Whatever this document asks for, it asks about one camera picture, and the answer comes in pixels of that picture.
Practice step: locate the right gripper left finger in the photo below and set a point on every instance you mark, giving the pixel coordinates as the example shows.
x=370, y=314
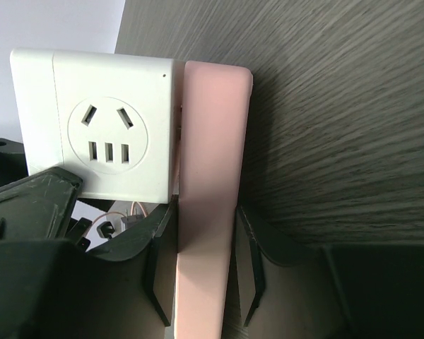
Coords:
x=123, y=288

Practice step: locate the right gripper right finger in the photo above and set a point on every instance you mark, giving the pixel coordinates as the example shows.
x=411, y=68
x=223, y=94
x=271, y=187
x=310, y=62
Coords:
x=359, y=290

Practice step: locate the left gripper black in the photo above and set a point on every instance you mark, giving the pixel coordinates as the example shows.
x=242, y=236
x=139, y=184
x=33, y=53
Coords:
x=38, y=206

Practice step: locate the white cube adapter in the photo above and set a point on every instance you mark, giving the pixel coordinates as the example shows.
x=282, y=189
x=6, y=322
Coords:
x=111, y=119

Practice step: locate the pink white power strip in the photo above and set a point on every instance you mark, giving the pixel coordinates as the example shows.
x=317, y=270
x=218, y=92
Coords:
x=215, y=108

